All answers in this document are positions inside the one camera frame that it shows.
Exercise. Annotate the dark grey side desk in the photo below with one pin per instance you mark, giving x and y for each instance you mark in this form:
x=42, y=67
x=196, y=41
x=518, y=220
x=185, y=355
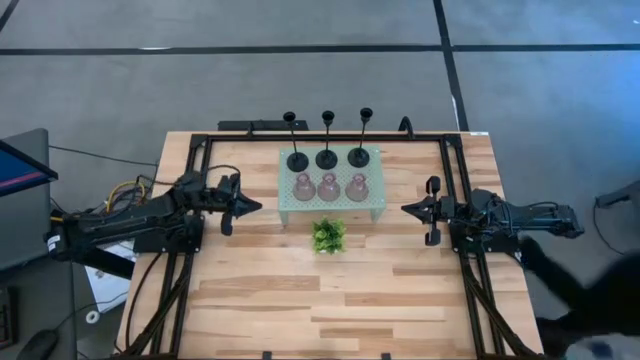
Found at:
x=45, y=300

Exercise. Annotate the pink glass candle holder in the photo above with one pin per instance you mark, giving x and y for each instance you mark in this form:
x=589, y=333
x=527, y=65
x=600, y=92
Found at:
x=357, y=189
x=303, y=189
x=328, y=189

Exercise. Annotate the white tape roll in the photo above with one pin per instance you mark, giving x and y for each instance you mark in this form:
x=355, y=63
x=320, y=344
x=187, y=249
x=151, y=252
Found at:
x=88, y=316

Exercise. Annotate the small green artificial plant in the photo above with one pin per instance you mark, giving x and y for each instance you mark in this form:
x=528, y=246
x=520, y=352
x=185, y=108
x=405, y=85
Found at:
x=328, y=237

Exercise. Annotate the person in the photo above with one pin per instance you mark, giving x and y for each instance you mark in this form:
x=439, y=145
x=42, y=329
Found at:
x=615, y=300

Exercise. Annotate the green perforated metal shelf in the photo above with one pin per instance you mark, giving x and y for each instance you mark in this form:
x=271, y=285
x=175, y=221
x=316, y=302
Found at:
x=374, y=167

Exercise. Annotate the black flat box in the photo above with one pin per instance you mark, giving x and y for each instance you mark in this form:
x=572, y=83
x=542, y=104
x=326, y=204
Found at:
x=260, y=125

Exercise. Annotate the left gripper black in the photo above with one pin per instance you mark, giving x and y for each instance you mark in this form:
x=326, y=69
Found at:
x=229, y=205

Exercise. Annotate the black tall candlestick holder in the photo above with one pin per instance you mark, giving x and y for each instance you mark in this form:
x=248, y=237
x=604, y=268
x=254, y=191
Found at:
x=326, y=159
x=297, y=163
x=358, y=157

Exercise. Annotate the white paper sheet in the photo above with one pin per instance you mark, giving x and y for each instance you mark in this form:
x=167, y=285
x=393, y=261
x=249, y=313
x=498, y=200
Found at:
x=107, y=290

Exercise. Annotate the black computer mouse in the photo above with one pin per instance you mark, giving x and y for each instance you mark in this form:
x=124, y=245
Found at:
x=37, y=346

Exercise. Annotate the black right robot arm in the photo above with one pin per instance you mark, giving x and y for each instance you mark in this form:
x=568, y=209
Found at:
x=525, y=215

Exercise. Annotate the black stand beam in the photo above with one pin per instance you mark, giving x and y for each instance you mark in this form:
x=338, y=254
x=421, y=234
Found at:
x=102, y=262

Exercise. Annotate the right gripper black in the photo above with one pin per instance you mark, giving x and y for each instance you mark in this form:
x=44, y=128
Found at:
x=444, y=210

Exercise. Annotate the computer monitor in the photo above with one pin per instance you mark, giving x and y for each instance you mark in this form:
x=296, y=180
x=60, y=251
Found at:
x=22, y=170

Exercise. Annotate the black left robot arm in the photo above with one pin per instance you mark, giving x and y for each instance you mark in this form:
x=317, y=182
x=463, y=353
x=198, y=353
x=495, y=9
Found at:
x=125, y=220

